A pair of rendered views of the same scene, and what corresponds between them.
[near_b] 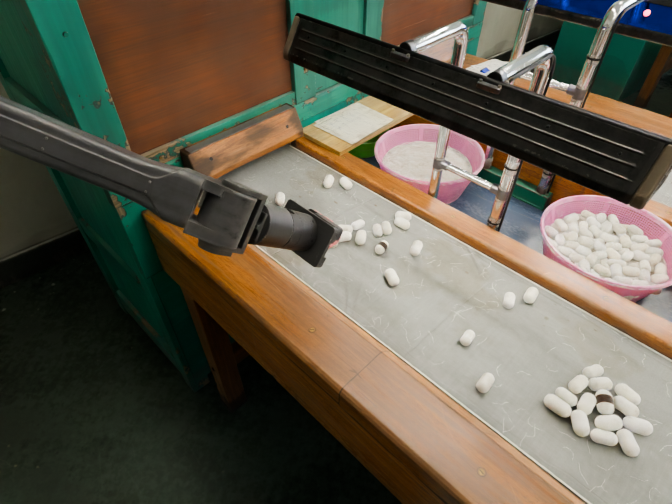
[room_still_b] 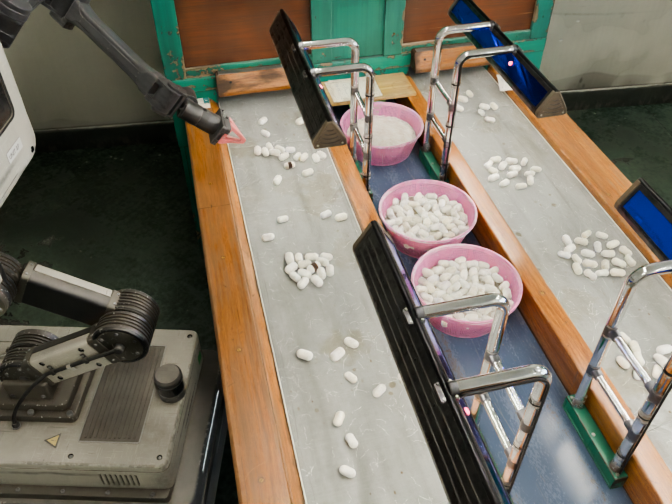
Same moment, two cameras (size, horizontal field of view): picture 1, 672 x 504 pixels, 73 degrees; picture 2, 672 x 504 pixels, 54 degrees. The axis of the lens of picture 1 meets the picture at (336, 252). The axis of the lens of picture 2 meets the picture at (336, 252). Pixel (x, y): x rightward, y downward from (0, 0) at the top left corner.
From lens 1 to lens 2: 1.36 m
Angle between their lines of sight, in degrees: 23
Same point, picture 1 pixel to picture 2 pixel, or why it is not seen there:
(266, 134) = (275, 77)
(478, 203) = (401, 173)
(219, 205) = (160, 91)
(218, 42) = (254, 12)
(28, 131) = (105, 40)
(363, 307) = (249, 188)
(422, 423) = (218, 233)
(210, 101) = (243, 46)
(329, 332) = (216, 187)
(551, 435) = (275, 267)
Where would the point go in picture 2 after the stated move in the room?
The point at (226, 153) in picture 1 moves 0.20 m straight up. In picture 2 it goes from (242, 81) to (236, 23)
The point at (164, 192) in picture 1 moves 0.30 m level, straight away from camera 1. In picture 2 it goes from (142, 78) to (175, 28)
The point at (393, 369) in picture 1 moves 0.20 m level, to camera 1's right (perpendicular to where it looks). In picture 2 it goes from (229, 212) to (289, 238)
